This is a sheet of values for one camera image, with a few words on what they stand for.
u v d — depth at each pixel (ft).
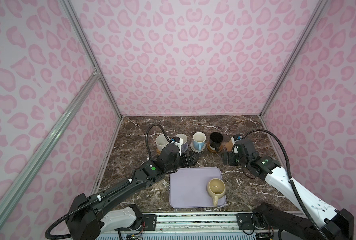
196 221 2.46
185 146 3.27
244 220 2.41
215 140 3.04
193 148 3.28
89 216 1.29
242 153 1.98
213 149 3.17
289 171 1.63
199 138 3.19
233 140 2.37
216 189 2.74
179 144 2.27
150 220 2.41
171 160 1.91
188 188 2.72
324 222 1.26
